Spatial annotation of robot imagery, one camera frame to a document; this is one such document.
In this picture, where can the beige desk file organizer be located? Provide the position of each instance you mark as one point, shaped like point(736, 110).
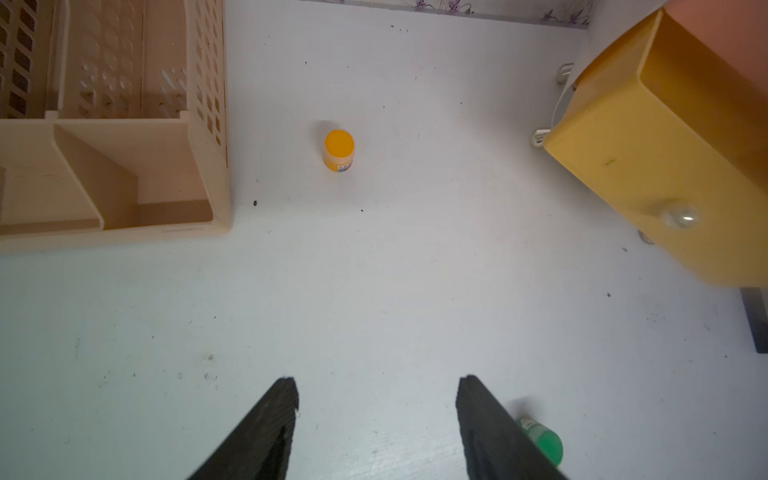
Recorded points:
point(113, 122)

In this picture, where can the green paint can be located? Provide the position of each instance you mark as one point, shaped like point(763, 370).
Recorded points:
point(546, 440)

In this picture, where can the yellow drawer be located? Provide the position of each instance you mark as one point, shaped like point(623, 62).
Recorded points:
point(675, 140)

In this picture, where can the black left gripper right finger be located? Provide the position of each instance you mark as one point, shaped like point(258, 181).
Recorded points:
point(495, 446)

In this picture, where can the white oval drawer cabinet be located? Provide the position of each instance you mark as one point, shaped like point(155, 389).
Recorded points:
point(610, 20)

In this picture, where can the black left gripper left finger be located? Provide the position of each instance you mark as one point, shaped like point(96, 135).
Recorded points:
point(259, 446)

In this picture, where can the pink top drawer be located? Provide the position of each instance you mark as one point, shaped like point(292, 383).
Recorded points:
point(736, 30)

